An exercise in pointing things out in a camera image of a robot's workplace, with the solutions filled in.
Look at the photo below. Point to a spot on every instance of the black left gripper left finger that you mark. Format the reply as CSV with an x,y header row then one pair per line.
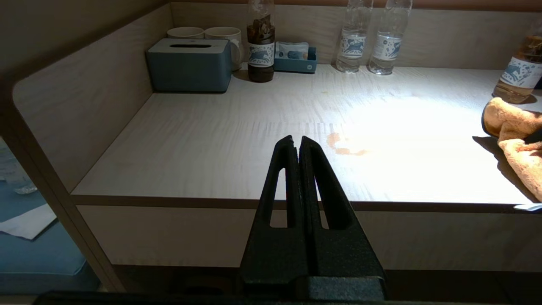
x,y
275,254

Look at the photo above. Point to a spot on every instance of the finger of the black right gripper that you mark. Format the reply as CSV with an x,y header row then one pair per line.
x,y
535,137

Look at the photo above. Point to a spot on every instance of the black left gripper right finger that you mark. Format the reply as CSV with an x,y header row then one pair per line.
x,y
338,262

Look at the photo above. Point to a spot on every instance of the orange microfibre cloth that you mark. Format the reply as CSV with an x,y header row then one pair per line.
x,y
516,123

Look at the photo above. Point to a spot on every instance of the bottle with amber drink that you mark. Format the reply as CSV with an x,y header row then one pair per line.
x,y
518,72

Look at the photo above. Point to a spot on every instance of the wooden desk front panel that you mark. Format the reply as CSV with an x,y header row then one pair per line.
x,y
169,237

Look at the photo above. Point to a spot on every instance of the clear water bottle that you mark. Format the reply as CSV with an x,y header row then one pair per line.
x,y
353,42
387,44

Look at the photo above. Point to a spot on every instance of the small blue tray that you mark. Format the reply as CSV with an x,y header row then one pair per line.
x,y
296,66

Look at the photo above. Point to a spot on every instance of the bottle with dark drink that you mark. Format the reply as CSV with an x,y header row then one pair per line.
x,y
261,51

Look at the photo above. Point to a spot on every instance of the pale sachet packet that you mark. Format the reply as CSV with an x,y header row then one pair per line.
x,y
291,50

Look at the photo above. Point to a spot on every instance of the blue-grey tissue box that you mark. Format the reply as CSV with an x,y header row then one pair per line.
x,y
188,67

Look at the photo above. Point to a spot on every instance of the white ceramic cup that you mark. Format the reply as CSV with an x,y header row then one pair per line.
x,y
235,38
185,32

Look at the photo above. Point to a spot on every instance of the blue seat cushion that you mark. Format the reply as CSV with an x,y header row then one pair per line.
x,y
38,254

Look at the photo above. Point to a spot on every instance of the white paper sheet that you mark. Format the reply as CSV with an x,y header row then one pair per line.
x,y
25,220

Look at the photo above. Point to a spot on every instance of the clear plastic bag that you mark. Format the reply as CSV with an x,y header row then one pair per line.
x,y
15,176

